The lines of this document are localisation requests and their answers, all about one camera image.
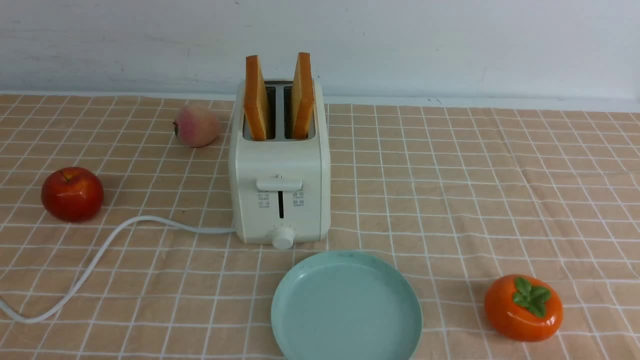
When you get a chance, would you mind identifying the toast slice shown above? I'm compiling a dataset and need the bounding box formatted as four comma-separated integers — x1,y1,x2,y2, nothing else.
291,52,315,140
243,55,271,141

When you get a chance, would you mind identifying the white two-slot toaster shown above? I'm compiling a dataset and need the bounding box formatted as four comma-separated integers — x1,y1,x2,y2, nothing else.
228,79,331,249

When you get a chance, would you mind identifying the checkered beige tablecloth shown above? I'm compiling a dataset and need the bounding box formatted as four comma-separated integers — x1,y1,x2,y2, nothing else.
0,95,640,360

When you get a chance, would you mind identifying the white toaster power cable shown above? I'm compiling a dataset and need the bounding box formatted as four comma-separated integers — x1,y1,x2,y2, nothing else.
0,215,236,324

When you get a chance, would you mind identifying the orange persimmon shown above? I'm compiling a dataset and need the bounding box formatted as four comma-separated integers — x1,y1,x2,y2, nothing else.
484,274,564,343

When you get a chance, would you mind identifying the light blue plate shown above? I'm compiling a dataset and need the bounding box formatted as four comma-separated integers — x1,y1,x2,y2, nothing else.
270,250,423,360

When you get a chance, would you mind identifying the pink peach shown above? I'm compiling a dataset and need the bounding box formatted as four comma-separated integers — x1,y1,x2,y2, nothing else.
173,104,222,148

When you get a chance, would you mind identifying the red apple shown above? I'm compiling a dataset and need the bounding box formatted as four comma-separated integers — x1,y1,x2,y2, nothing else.
40,166,105,223

